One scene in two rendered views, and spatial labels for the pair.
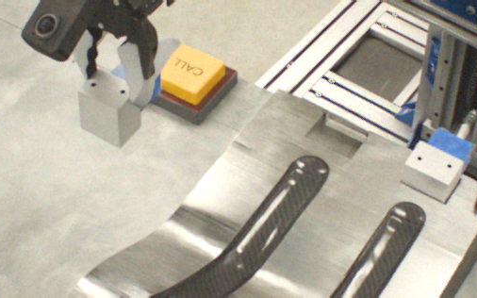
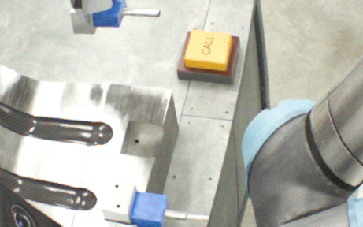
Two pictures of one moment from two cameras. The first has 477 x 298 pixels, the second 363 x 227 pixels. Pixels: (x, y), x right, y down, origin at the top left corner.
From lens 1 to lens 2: 1.08 m
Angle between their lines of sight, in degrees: 48
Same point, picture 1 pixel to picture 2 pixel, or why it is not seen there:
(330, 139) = (155, 143)
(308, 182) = (94, 138)
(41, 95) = not seen: outside the picture
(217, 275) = (13, 117)
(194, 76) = (200, 52)
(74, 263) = (42, 68)
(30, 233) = (56, 40)
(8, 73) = not seen: outside the picture
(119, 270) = not seen: outside the picture
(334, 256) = (43, 169)
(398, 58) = not seen: outside the picture
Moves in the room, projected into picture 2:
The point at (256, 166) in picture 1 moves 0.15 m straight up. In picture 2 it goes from (94, 105) to (78, 35)
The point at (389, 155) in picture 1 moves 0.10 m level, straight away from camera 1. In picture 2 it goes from (134, 176) to (213, 162)
